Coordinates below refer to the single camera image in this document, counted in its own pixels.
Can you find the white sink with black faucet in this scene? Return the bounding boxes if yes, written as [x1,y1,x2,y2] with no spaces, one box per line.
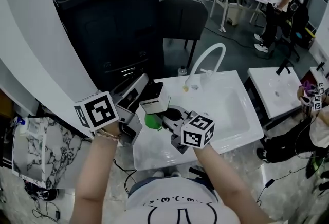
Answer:
[247,67,306,120]

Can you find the black faucet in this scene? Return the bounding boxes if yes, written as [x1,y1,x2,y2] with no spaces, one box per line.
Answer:
[276,58,291,76]

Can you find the person's blue jeans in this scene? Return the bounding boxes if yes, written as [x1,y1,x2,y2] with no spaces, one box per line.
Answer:
[128,175,219,200]

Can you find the black waist battery pack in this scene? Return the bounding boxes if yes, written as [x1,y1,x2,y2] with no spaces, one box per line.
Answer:
[189,166,215,190]

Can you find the person's left forearm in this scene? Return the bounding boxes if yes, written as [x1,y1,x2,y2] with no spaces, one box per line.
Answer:
[70,129,123,224]

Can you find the white waste bin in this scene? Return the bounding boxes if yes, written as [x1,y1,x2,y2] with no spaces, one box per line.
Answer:
[226,2,243,26]

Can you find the green cloth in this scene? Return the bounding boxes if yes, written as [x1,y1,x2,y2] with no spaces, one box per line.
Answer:
[144,113,164,132]

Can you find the large black printer machine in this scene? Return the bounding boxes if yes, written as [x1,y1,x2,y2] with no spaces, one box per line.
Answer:
[55,0,165,92]

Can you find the black backpack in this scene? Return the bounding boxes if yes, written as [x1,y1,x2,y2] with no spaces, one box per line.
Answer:
[286,0,300,17]

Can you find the black case with yellow top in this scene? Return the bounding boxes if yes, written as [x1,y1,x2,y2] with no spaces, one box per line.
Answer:
[304,27,317,46]

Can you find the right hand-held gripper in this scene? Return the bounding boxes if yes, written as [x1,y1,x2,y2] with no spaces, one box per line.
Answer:
[156,106,215,154]

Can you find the marble pattern sink cabinet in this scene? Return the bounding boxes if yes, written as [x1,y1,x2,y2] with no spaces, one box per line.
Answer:
[11,116,88,189]

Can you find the dark grey chair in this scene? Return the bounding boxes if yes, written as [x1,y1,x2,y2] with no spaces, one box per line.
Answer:
[159,0,209,68]

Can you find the white sink basin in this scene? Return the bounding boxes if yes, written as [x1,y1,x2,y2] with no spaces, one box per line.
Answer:
[132,70,265,172]

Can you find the person's beaded bracelet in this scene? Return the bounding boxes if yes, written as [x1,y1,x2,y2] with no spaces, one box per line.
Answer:
[97,127,122,142]

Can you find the black office chair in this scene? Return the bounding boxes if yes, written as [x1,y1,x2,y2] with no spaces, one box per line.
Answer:
[277,2,309,62]

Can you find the small white soap dispenser box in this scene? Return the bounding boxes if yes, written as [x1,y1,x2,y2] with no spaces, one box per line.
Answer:
[139,81,171,115]

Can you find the person's right forearm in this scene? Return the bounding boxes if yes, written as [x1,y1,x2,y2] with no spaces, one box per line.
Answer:
[194,144,273,224]

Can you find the white curved faucet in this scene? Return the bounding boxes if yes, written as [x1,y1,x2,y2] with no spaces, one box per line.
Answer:
[184,43,227,90]

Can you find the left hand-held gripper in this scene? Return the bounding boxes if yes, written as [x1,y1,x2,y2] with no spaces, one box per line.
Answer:
[74,73,150,145]

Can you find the person's white t-shirt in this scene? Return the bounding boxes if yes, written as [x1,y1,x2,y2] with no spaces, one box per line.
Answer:
[113,176,242,224]

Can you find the black oval bag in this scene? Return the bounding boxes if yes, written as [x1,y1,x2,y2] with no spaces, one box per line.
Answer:
[305,155,325,180]

